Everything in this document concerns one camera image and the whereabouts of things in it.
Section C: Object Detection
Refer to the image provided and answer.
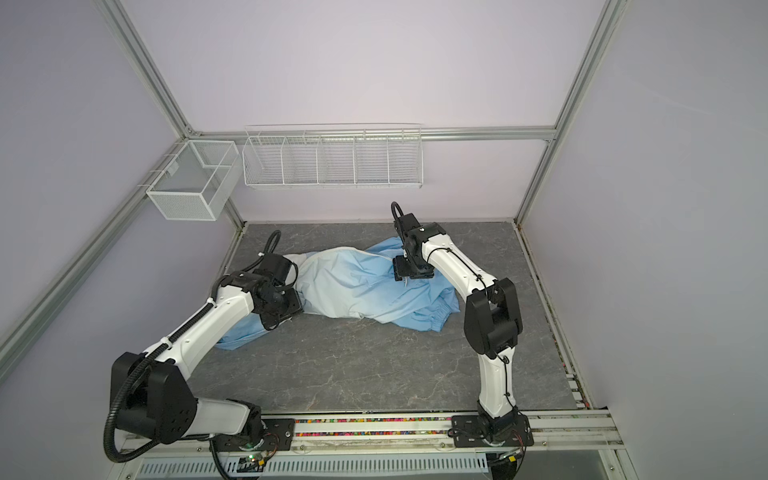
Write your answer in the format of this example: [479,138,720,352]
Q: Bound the light blue jacket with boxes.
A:
[204,237,460,351]

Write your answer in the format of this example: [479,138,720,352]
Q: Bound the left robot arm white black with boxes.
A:
[102,272,302,463]

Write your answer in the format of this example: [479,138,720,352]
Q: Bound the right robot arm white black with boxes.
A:
[393,214,523,441]

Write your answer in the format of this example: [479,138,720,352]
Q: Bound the white mesh box basket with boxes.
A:
[147,140,242,221]

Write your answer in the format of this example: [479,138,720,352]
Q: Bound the small green circuit board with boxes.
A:
[237,456,267,473]

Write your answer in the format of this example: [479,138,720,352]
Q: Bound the white vent grille strip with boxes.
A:
[133,453,490,479]

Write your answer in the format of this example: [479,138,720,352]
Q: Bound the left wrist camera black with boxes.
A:
[253,253,297,285]

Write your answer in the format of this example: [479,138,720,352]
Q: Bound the white wire shelf basket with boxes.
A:
[241,123,424,188]

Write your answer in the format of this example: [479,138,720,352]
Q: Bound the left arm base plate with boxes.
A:
[213,417,296,453]

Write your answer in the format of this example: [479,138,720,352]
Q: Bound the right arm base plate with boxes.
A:
[447,412,534,448]

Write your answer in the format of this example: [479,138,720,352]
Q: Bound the aluminium mounting rail front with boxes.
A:
[119,410,625,460]

